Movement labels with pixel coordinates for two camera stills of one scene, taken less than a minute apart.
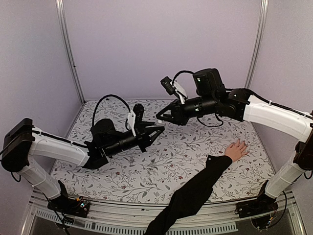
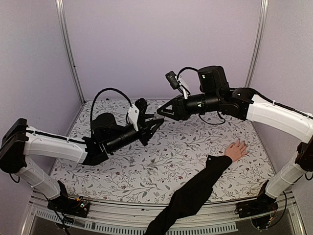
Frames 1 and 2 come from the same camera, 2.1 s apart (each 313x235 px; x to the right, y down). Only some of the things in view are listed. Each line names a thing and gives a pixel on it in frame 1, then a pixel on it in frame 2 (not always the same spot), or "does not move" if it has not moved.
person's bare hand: x=236 y=150 does not move
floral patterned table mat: x=153 y=175 does not move
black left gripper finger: x=147 y=124 -> x=148 y=119
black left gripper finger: x=152 y=138 -> x=154 y=127
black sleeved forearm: x=189 y=199 does not move
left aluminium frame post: x=61 y=14 does not move
